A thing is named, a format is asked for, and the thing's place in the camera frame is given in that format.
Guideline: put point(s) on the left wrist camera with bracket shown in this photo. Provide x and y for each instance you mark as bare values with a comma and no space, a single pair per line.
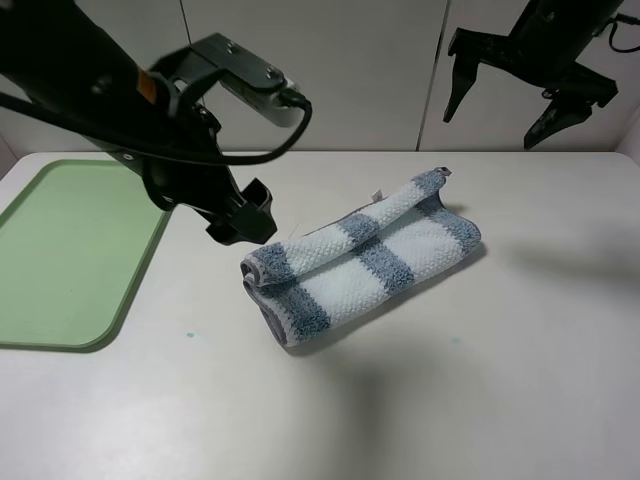
217,59

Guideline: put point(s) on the blue white striped towel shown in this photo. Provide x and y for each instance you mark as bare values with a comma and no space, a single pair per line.
310,285

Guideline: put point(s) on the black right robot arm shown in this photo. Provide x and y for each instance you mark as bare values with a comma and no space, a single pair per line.
542,50

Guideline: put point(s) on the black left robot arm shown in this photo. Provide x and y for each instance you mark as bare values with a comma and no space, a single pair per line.
73,75

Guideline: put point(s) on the green plastic tray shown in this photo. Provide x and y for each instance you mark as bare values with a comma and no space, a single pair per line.
75,245

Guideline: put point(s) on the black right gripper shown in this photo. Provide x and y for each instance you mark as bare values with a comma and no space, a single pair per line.
541,50

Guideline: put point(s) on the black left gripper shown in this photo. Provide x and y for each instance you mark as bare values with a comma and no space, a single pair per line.
182,166

